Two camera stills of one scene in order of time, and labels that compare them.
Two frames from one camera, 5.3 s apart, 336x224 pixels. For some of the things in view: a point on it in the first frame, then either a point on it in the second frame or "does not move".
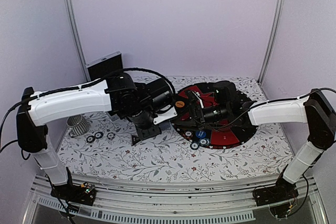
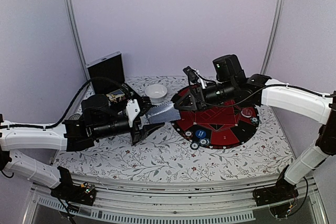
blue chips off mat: [194, 145] does not move
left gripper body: [139, 119] → [104, 131]
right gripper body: [221, 114] → [227, 93]
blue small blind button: [200, 134] does not move
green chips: [203, 141] does not move
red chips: [188, 134] does not move
